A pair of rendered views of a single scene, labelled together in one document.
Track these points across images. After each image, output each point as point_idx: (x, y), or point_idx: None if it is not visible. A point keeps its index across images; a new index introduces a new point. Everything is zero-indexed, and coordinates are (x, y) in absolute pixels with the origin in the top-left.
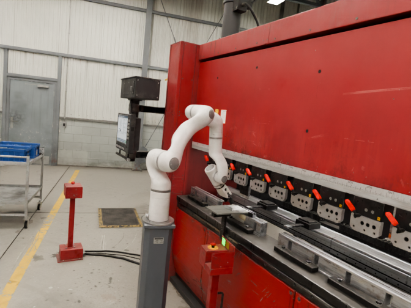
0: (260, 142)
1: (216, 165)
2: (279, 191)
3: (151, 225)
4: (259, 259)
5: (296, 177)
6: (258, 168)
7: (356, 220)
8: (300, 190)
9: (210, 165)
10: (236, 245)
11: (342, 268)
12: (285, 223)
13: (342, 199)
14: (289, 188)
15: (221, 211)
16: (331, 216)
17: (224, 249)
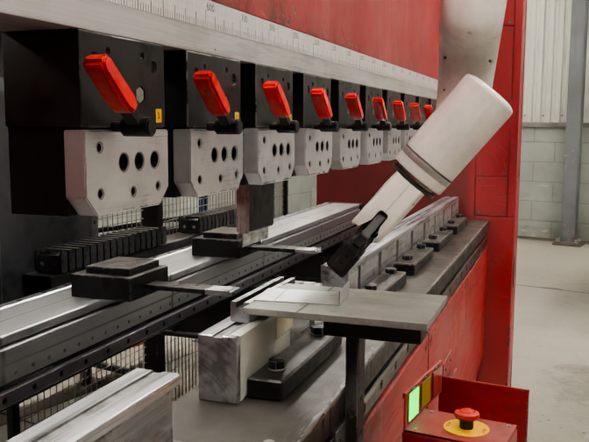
0: None
1: (494, 71)
2: (354, 139)
3: None
4: (402, 352)
5: (367, 83)
6: (317, 82)
7: (408, 139)
8: (372, 117)
9: (481, 80)
10: (373, 398)
11: (396, 240)
12: (185, 296)
13: None
14: (386, 116)
15: (406, 297)
16: (396, 150)
17: (429, 413)
